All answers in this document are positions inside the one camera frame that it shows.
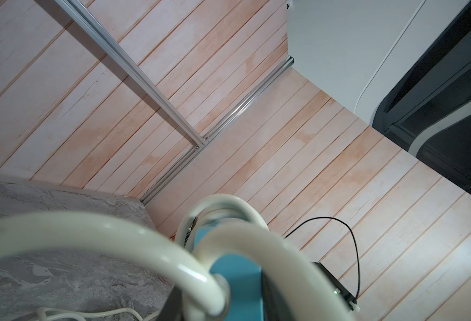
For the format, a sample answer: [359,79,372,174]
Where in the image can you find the teal power strip with cord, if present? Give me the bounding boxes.
[0,193,357,321]

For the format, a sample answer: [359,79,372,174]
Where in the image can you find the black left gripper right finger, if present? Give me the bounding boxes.
[262,272,294,321]

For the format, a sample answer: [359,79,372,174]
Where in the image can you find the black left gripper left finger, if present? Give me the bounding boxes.
[155,286,183,321]

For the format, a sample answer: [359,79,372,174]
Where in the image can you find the orange power strip with cord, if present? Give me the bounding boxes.
[36,307,161,321]

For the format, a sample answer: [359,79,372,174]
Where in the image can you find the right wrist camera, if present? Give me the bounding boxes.
[314,262,360,312]

